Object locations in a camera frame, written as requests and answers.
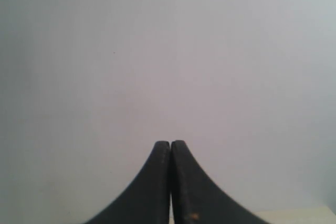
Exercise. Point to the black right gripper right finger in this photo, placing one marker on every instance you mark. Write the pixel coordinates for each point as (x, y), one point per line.
(196, 198)

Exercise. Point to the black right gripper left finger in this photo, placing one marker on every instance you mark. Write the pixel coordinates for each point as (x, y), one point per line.
(147, 198)

